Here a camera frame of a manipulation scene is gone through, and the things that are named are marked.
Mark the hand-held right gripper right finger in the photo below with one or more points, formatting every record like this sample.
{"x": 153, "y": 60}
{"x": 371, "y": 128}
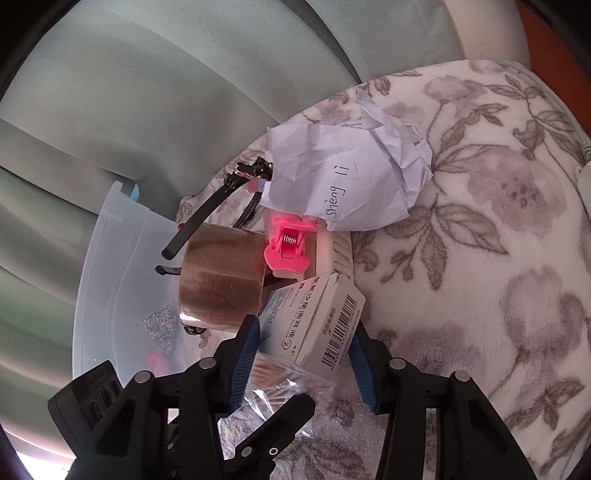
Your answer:
{"x": 362, "y": 374}

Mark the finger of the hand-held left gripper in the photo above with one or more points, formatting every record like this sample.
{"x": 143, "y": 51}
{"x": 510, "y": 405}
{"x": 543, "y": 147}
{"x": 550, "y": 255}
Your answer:
{"x": 277, "y": 424}

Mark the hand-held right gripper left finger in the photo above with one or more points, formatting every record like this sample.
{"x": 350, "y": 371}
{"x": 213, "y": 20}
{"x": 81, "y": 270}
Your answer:
{"x": 249, "y": 355}

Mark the clear bag of cotton swabs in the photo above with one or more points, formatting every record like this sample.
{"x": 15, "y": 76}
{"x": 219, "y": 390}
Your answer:
{"x": 286, "y": 374}

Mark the white medicine box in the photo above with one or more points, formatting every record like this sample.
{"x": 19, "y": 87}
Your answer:
{"x": 318, "y": 323}

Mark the brown packing tape roll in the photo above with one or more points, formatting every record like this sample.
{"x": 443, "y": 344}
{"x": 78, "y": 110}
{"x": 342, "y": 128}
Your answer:
{"x": 221, "y": 277}

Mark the cream plastic hair clip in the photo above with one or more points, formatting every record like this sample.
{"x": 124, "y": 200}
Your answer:
{"x": 332, "y": 254}

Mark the clear plastic storage container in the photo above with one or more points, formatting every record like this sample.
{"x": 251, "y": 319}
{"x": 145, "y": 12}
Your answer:
{"x": 120, "y": 277}

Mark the white paper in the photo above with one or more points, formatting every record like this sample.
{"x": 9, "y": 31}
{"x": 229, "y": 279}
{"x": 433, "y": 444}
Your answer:
{"x": 332, "y": 157}

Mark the small black toy car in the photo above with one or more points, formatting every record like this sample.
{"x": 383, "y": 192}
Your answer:
{"x": 191, "y": 330}

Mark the leopard print scrunchie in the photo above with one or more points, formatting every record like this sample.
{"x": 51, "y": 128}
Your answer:
{"x": 159, "y": 330}

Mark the pink plastic hair clip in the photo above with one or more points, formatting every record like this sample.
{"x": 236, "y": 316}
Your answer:
{"x": 286, "y": 251}

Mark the grey floral blanket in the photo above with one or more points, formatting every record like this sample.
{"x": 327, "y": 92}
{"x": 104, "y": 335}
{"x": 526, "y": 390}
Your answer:
{"x": 461, "y": 277}

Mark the black studded headband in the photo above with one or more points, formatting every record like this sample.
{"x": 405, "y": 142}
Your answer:
{"x": 203, "y": 210}

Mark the pale green curtain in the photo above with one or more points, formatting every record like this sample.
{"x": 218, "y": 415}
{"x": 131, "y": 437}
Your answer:
{"x": 138, "y": 92}

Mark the cream pillow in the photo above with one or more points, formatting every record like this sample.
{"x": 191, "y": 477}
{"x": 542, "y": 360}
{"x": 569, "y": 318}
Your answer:
{"x": 485, "y": 27}

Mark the brown wooden headboard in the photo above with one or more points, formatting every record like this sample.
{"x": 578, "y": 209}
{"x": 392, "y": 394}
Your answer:
{"x": 531, "y": 37}

